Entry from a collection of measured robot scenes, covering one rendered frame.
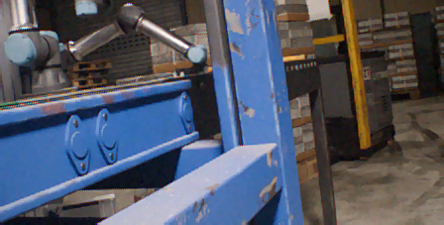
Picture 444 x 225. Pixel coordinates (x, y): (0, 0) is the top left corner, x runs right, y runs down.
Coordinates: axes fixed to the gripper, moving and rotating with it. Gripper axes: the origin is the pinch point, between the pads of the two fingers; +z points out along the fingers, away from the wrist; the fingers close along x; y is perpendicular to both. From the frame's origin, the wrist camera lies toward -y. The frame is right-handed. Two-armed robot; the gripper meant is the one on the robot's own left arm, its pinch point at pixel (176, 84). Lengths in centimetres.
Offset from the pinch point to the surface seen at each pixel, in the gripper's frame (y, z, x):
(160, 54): 18, -52, -33
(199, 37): 23, -45, -5
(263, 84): 1, 140, 82
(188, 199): -7, 165, 82
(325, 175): -45, 3, 61
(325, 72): -9, -193, 33
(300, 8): 38, -141, 31
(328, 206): -58, 3, 61
